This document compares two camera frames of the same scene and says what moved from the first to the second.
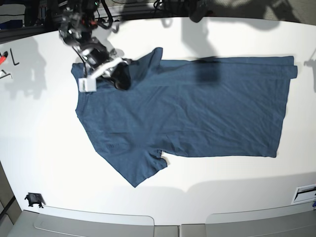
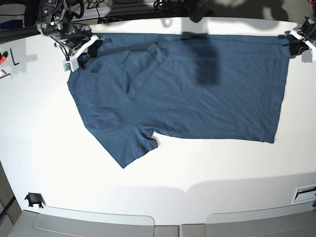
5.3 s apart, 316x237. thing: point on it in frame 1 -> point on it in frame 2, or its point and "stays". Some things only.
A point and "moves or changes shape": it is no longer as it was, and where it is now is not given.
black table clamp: x=35 y=198 stays
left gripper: x=100 y=59 -> x=76 y=38
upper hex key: x=13 y=59 stays
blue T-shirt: x=217 y=107 moves or changes shape
